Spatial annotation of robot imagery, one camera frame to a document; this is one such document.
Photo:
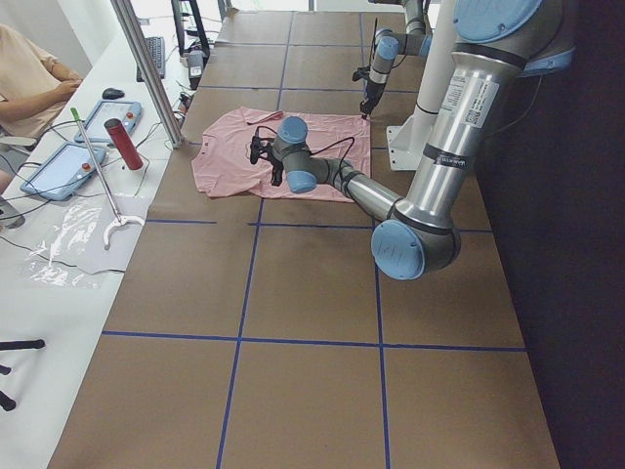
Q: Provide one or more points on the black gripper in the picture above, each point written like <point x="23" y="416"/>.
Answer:
<point x="369" y="93"/>
<point x="275" y="171"/>

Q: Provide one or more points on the pink t-shirt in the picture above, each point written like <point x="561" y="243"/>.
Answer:
<point x="222" y="167"/>

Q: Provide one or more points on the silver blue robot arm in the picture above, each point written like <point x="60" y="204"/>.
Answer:
<point x="473" y="52"/>
<point x="386" y="45"/>

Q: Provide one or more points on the black power adapter box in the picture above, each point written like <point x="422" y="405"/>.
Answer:
<point x="195" y="68"/>

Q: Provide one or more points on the far teach pendant tablet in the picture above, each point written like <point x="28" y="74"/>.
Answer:
<point x="127" y="112"/>

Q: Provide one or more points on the teach pendant tablet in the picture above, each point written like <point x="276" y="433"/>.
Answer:
<point x="127" y="112"/>
<point x="61" y="175"/>

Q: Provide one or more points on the red cylindrical bottle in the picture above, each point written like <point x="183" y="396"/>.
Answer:
<point x="121" y="139"/>

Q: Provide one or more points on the reacher grabber stick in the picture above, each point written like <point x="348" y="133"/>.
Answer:
<point x="119" y="220"/>

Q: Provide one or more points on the black keyboard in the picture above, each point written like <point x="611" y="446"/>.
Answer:
<point x="156" y="48"/>

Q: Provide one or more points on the black computer mouse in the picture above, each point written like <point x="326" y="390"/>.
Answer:
<point x="112" y="94"/>

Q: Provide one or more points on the near teach pendant tablet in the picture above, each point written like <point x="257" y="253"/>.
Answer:
<point x="61" y="175"/>

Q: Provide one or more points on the clear plastic bag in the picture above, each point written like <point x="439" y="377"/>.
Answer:
<point x="71" y="253"/>

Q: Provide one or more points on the seated person beige shirt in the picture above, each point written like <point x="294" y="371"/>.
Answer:
<point x="35" y="85"/>

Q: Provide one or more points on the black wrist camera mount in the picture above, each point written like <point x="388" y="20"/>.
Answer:
<point x="260" y="148"/>
<point x="361" y="73"/>

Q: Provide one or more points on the aluminium frame post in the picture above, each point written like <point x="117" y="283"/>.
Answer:
<point x="134" y="35"/>

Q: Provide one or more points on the black camera tripod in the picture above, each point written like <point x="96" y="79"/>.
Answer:
<point x="8" y="403"/>

